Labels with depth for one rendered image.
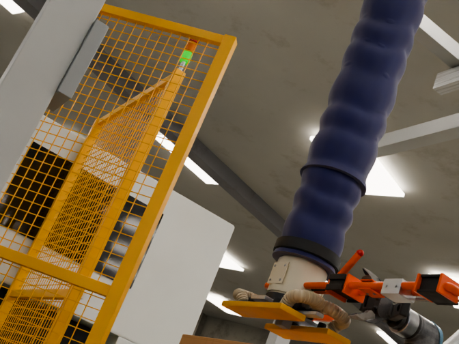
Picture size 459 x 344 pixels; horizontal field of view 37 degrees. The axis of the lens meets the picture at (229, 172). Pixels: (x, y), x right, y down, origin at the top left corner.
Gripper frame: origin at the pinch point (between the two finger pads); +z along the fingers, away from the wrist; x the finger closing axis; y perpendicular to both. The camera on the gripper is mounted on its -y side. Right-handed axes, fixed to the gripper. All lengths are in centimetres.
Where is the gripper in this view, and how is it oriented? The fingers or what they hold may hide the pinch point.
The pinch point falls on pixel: (356, 291)
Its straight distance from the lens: 206.9
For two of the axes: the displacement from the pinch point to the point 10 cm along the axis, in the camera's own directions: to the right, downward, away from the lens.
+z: -7.8, -4.9, -4.0
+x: 3.5, -8.6, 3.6
